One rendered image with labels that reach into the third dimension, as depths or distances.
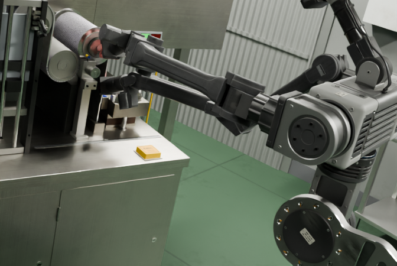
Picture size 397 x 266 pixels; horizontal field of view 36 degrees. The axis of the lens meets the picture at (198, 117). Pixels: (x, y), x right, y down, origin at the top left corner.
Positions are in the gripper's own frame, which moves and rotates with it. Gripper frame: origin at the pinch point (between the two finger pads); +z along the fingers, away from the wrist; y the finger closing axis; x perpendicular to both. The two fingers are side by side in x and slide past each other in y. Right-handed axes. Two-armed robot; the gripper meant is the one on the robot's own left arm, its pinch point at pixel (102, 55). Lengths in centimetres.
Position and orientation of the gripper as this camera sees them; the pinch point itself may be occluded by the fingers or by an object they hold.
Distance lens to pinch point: 225.9
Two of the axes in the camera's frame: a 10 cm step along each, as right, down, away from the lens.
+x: -1.4, -9.7, 1.7
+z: -6.2, 2.2, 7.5
